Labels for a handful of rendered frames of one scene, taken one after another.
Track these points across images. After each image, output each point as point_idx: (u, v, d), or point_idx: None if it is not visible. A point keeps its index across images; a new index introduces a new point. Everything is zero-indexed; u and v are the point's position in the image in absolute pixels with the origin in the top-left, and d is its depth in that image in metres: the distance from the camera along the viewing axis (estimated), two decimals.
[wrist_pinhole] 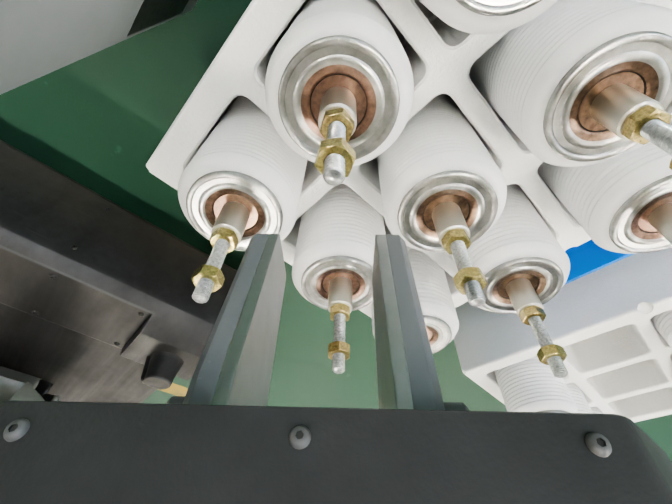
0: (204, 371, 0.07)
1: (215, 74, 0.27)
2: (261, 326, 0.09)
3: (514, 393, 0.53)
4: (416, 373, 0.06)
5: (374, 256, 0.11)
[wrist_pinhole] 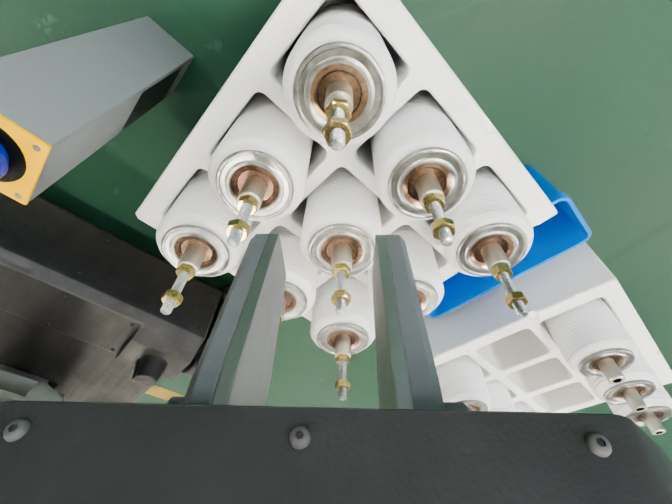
0: (204, 371, 0.07)
1: (182, 156, 0.39)
2: (261, 326, 0.09)
3: (441, 387, 0.64)
4: (416, 373, 0.06)
5: (374, 256, 0.11)
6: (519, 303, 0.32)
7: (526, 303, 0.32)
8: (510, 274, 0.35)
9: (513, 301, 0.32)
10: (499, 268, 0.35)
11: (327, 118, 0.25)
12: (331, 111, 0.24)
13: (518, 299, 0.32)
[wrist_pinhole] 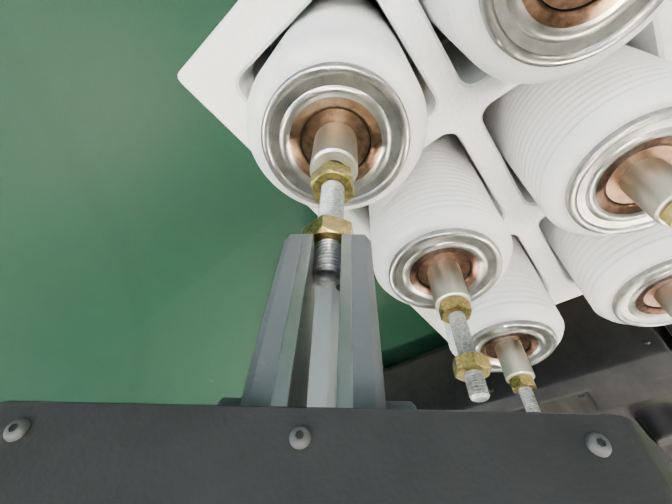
0: (259, 372, 0.07)
1: None
2: (304, 327, 0.08)
3: None
4: (360, 372, 0.07)
5: (341, 256, 0.11)
6: None
7: None
8: None
9: None
10: None
11: (338, 169, 0.14)
12: (344, 185, 0.14)
13: None
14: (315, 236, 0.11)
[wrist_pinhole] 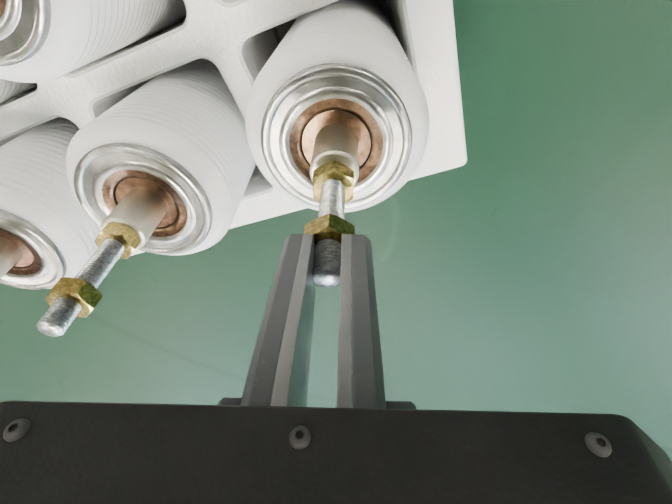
0: (259, 372, 0.07)
1: None
2: (304, 327, 0.08)
3: None
4: (360, 372, 0.07)
5: (341, 256, 0.11)
6: None
7: None
8: None
9: None
10: None
11: (344, 201, 0.15)
12: None
13: None
14: None
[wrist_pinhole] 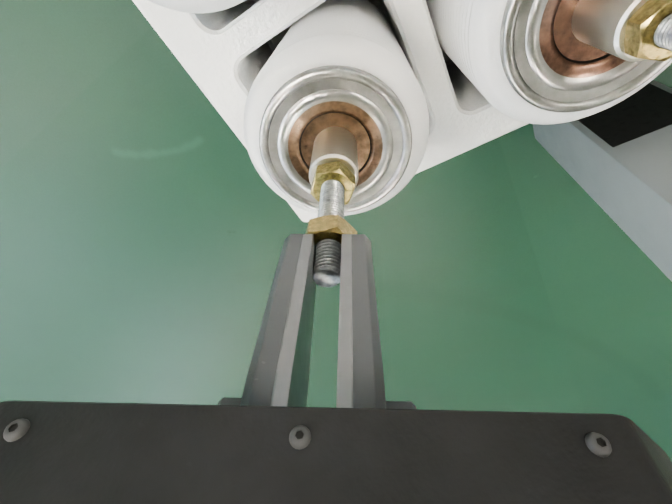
0: (259, 372, 0.07)
1: None
2: (304, 327, 0.08)
3: None
4: (360, 372, 0.07)
5: (341, 256, 0.11)
6: None
7: None
8: None
9: None
10: None
11: None
12: None
13: None
14: None
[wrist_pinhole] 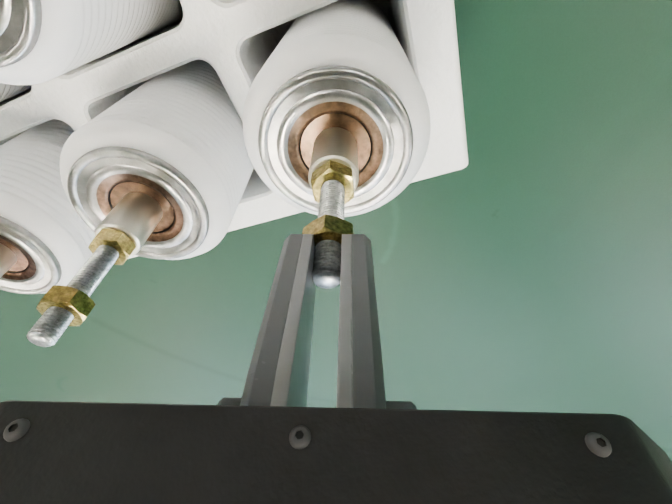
0: (259, 372, 0.07)
1: None
2: (304, 327, 0.09)
3: None
4: (360, 372, 0.07)
5: (341, 256, 0.11)
6: None
7: None
8: None
9: None
10: None
11: (353, 184, 0.14)
12: None
13: None
14: (339, 236, 0.11)
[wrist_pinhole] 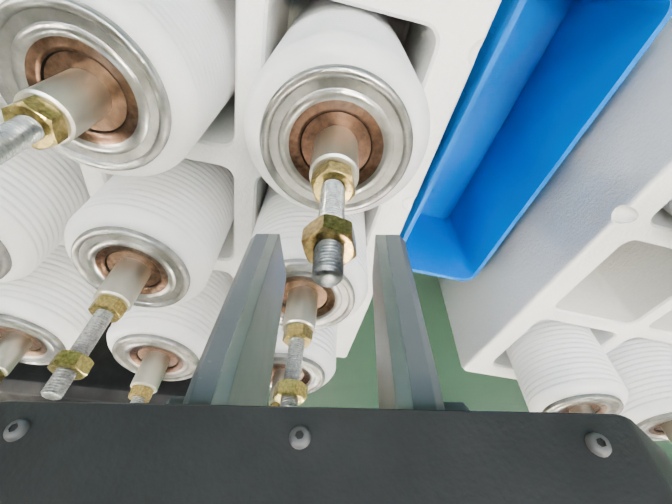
0: (204, 371, 0.07)
1: None
2: (261, 326, 0.09)
3: (522, 383, 0.39)
4: (416, 373, 0.06)
5: (374, 256, 0.11)
6: (325, 264, 0.12)
7: (307, 241, 0.11)
8: (318, 185, 0.14)
9: None
10: None
11: None
12: None
13: None
14: None
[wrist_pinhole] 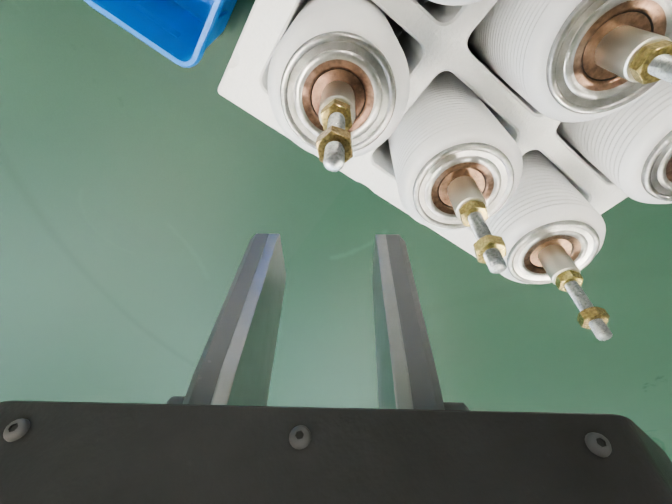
0: (204, 371, 0.07)
1: None
2: (261, 326, 0.09)
3: None
4: (416, 373, 0.06)
5: (374, 256, 0.11)
6: (337, 146, 0.16)
7: (348, 158, 0.17)
8: (346, 124, 0.20)
9: (329, 139, 0.17)
10: (335, 102, 0.19)
11: None
12: None
13: (338, 137, 0.16)
14: (606, 321, 0.25)
